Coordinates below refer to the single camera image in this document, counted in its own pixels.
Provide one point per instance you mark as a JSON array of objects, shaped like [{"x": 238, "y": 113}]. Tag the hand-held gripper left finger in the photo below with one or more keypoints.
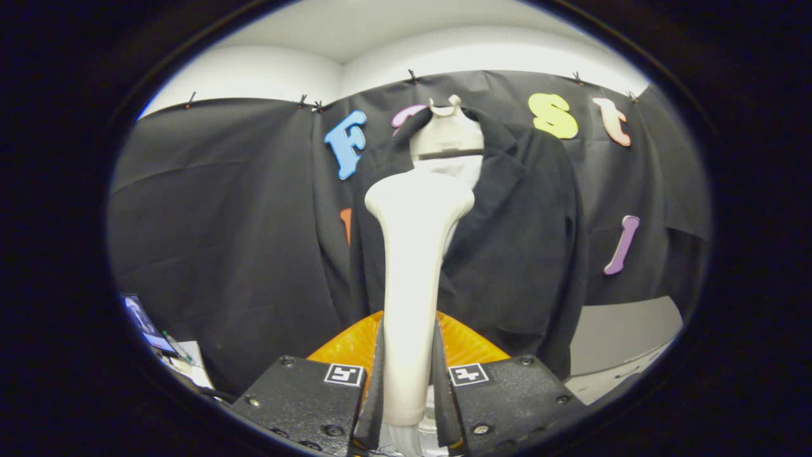
[{"x": 374, "y": 400}]

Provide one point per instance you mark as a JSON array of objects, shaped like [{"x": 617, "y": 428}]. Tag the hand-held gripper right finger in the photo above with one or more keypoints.
[{"x": 442, "y": 400}]

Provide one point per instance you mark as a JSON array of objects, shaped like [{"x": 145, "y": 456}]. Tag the white garment steamer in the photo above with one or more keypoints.
[{"x": 412, "y": 273}]

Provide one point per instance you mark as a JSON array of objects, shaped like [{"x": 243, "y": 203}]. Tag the black suit jacket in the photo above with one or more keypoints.
[{"x": 520, "y": 254}]

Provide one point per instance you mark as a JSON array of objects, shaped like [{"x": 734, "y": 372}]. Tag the white shirt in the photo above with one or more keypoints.
[{"x": 460, "y": 168}]

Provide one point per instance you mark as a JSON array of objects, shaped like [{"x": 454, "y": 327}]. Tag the cream plastic clothes hanger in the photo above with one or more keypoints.
[{"x": 447, "y": 130}]

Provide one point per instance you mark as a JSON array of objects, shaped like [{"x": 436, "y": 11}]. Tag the white papers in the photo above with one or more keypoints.
[{"x": 190, "y": 365}]

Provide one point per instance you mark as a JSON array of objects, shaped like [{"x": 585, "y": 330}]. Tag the grey cabinet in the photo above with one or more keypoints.
[{"x": 622, "y": 336}]

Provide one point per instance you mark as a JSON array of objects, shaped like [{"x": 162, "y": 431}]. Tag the black backdrop cloth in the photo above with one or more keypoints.
[{"x": 222, "y": 222}]

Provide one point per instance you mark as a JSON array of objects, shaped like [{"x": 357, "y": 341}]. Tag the dark display screen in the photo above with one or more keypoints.
[{"x": 144, "y": 320}]

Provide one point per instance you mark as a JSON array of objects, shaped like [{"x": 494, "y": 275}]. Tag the row of black cloth clips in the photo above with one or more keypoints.
[{"x": 412, "y": 77}]

